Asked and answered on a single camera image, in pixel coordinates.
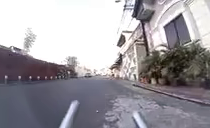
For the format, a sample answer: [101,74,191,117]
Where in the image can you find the white building with latticed gate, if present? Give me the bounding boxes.
[109,23,149,82]

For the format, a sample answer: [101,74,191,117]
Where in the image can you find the small leafy tree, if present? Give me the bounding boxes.
[64,55,80,69]

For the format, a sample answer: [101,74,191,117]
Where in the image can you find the robot's own part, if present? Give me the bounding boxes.
[131,110,148,128]
[58,99,81,128]

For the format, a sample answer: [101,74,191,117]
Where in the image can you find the grey asphalt road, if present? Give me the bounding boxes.
[0,76,210,128]

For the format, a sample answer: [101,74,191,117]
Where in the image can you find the group of potted plants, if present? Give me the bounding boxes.
[138,39,210,90]

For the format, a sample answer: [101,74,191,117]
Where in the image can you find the dark kerb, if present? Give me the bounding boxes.
[132,83,210,108]

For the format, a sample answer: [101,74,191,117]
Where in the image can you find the tall thin tree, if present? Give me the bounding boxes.
[22,27,38,54]

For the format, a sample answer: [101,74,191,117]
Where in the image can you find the grey pavement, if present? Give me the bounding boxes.
[132,81,210,106]

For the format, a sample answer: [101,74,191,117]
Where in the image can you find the row of white bollards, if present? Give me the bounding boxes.
[3,74,59,85]

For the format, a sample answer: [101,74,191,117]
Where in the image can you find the white building with dark window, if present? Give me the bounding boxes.
[131,0,210,89]

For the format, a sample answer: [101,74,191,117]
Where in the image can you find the overhead wires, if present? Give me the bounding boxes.
[116,0,136,34]

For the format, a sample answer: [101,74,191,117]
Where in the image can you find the long red wall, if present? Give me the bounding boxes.
[0,46,69,84]

